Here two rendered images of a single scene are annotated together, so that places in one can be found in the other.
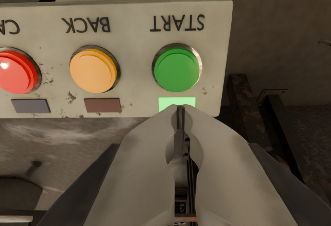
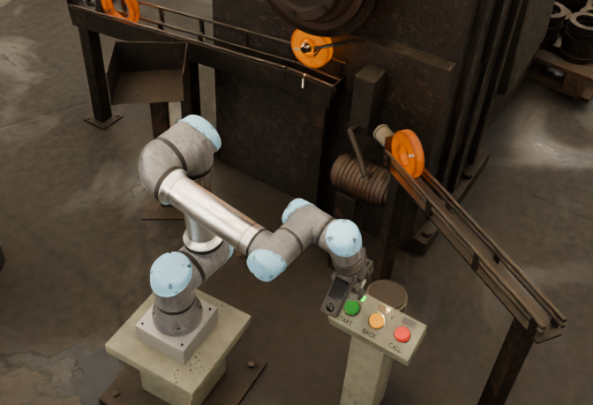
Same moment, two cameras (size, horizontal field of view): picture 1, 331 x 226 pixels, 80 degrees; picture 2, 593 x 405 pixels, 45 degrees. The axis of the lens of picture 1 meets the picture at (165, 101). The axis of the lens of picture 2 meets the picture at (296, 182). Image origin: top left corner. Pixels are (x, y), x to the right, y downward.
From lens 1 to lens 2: 178 cm
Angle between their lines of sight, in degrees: 25
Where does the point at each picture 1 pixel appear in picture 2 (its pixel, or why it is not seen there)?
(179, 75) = (351, 305)
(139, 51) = (359, 318)
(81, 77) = (380, 320)
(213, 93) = not seen: hidden behind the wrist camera
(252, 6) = (295, 332)
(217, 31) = not seen: hidden behind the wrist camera
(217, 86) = not seen: hidden behind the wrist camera
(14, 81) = (401, 331)
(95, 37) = (369, 329)
